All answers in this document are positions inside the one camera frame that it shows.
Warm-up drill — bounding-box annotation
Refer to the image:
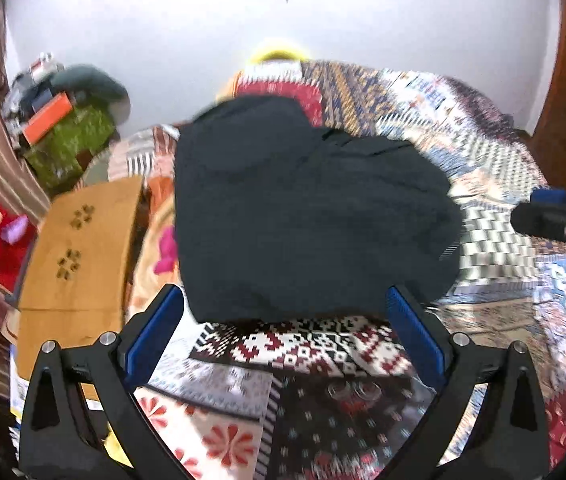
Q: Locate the black hooded sweatshirt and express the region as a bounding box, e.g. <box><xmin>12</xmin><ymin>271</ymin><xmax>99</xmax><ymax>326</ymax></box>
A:
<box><xmin>175</xmin><ymin>96</ymin><xmax>463</xmax><ymax>323</ymax></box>

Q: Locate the bamboo folding lap table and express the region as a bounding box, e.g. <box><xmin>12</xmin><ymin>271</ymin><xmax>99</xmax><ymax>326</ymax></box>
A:
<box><xmin>15</xmin><ymin>176</ymin><xmax>143</xmax><ymax>380</ymax></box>

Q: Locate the pile of books and papers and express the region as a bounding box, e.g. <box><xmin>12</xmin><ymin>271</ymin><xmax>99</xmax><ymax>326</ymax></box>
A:
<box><xmin>9</xmin><ymin>344</ymin><xmax>29</xmax><ymax>458</ymax></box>

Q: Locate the green patterned storage box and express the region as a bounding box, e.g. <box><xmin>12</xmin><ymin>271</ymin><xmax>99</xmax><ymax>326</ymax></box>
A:
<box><xmin>23</xmin><ymin>102</ymin><xmax>116</xmax><ymax>197</ymax></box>

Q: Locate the orange box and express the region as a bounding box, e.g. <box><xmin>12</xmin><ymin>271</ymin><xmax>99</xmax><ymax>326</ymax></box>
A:
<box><xmin>23</xmin><ymin>92</ymin><xmax>73</xmax><ymax>145</ymax></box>

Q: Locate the dark green long pillow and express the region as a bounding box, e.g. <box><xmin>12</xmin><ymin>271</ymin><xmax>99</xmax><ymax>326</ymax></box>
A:
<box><xmin>49</xmin><ymin>64</ymin><xmax>131</xmax><ymax>125</ymax></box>

